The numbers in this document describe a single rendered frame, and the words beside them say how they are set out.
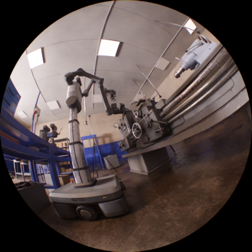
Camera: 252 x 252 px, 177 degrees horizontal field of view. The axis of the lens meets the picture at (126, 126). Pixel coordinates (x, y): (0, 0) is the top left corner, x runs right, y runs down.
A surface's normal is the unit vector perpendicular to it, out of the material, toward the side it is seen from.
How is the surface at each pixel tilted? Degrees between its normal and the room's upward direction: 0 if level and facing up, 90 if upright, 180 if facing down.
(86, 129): 90
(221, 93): 90
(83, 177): 90
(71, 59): 180
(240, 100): 90
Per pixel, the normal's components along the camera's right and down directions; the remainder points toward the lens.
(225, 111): -0.90, 0.15
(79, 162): 0.16, -0.38
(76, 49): 0.30, 0.90
